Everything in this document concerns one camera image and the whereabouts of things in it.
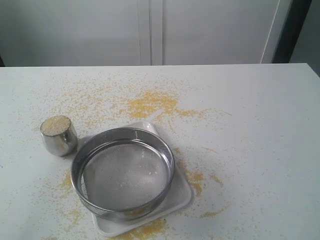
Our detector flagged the round steel mesh sieve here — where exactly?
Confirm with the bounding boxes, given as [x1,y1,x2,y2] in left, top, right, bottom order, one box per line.
[70,127,176,222]

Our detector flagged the stainless steel cup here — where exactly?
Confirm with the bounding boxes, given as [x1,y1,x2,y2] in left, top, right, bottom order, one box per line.
[39,116,78,157]

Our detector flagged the yellow and white grain mix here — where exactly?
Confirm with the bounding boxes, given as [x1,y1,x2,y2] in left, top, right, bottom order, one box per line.
[40,115,71,137]

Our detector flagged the white square plastic tray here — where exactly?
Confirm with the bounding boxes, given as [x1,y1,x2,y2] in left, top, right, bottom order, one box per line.
[77,120,194,238]

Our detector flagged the white cabinet behind table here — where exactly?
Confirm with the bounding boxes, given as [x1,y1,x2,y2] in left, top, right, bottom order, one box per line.
[0,0,291,67]

